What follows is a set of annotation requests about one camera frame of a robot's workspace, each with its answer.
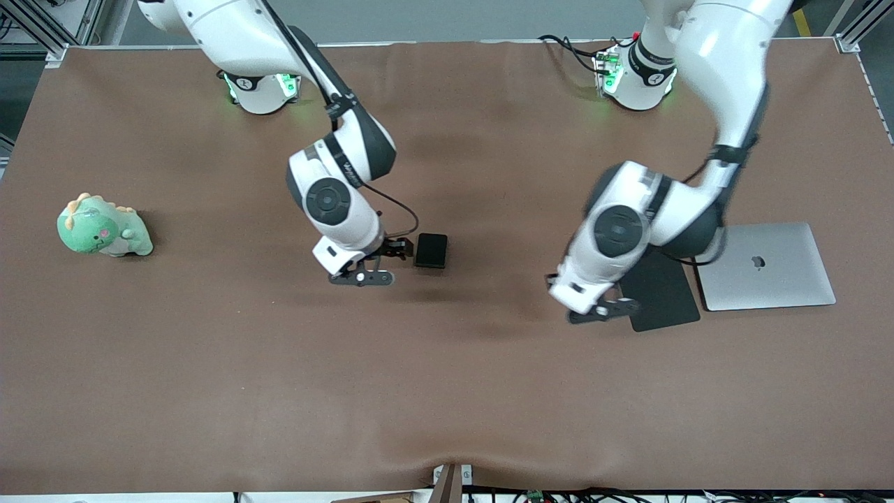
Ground brown camera mount bracket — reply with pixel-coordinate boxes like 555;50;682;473
432;463;474;503

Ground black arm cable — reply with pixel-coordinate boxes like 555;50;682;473
260;0;420;242
657;84;769;268

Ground black mouse pad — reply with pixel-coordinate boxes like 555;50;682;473
618;248;701;333

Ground aluminium frame profile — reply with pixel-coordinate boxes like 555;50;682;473
0;0;105;68
831;0;894;54

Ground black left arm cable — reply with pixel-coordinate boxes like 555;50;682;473
657;84;769;268

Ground silver laptop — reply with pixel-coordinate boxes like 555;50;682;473
697;222;837;312

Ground black base cable bundle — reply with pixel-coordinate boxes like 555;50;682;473
538;31;640;75

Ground brown table cover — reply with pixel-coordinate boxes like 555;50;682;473
0;41;894;494

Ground black phone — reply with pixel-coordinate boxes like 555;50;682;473
415;233;449;270

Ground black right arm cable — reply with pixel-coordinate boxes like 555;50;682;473
260;0;420;242

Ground green dinosaur plush toy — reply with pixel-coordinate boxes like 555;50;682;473
57;193;154;258

